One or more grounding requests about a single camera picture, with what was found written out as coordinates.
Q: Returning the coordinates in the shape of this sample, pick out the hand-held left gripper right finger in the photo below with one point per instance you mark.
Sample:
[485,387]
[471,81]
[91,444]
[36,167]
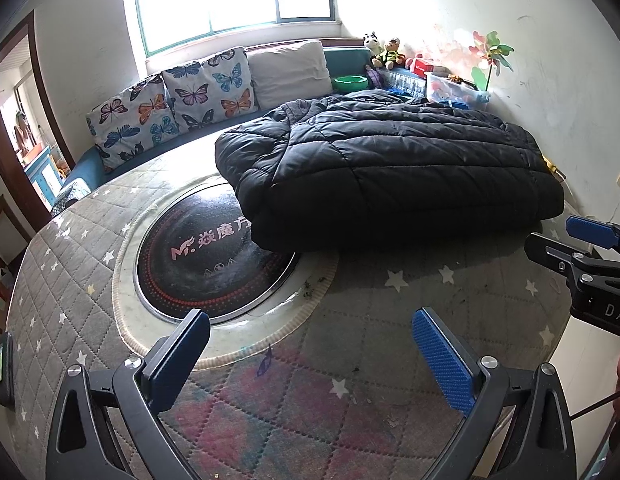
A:
[442,360]

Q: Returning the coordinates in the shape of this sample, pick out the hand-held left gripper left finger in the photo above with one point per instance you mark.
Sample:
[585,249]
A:
[177,360]

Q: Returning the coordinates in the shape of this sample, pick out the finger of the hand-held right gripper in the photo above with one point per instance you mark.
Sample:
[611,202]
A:
[590,230]
[550,250]

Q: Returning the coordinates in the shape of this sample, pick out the black puffer jacket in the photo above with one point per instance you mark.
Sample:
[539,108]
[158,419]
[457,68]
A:
[390,175]

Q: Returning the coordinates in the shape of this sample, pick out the round black induction cooktop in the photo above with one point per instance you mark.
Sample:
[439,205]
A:
[199,260]

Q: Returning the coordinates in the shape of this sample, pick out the black device with green screen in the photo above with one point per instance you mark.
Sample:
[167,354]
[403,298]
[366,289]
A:
[5,375]

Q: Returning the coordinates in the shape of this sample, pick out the clear plastic storage box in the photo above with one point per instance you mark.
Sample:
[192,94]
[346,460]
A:
[450,90]

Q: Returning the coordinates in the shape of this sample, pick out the checked knit blanket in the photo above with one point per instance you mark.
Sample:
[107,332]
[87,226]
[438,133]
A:
[72,195]

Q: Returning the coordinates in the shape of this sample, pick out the colourful paper pinwheel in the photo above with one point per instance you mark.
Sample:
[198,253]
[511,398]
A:
[495,52]

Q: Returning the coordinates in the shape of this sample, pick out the blue sofa bench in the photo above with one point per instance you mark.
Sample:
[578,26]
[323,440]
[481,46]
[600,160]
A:
[84,167]

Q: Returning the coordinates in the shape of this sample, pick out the red box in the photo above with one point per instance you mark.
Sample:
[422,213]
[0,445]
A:
[425,66]

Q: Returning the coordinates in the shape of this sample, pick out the blue patterned cushion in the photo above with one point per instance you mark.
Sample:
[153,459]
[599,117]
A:
[402,82]

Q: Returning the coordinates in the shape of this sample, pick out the blue cabinet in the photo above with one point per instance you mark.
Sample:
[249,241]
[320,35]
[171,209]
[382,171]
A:
[42,175]

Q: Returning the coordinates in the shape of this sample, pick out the butterfly print pillow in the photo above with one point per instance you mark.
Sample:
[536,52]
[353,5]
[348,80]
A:
[129,120]
[209,87]

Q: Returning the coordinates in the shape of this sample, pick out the yellow vested plush toy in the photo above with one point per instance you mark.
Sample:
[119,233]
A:
[390,55]

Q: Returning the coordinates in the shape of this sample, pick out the green bowl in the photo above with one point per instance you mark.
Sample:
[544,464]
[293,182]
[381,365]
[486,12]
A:
[350,82]

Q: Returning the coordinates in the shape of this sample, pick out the panda plush toy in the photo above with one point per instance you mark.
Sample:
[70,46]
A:
[372,42]

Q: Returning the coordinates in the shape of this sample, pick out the white pillow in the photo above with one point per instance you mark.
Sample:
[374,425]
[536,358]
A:
[287,72]

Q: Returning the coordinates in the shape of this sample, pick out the brown wooden door frame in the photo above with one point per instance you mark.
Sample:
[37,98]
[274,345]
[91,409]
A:
[9,160]

